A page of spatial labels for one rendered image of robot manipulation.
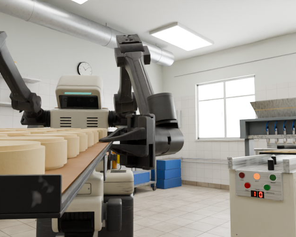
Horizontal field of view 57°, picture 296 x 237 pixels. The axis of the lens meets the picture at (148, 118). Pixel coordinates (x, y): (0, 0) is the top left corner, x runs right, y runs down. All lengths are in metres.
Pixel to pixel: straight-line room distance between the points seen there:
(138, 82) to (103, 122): 0.59
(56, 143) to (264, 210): 1.50
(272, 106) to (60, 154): 2.22
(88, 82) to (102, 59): 4.58
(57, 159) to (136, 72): 0.64
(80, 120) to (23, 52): 3.75
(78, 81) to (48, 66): 3.83
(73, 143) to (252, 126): 2.24
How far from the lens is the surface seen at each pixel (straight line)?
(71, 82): 1.33
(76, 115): 1.34
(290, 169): 1.55
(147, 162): 0.50
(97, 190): 1.35
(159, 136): 0.52
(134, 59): 0.85
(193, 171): 6.51
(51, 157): 0.19
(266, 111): 2.38
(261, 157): 2.11
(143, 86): 0.76
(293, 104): 2.32
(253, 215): 1.66
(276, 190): 1.57
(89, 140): 0.36
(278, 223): 1.63
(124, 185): 1.60
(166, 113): 0.57
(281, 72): 5.80
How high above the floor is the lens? 0.99
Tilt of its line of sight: 5 degrees up
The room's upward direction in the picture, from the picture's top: straight up
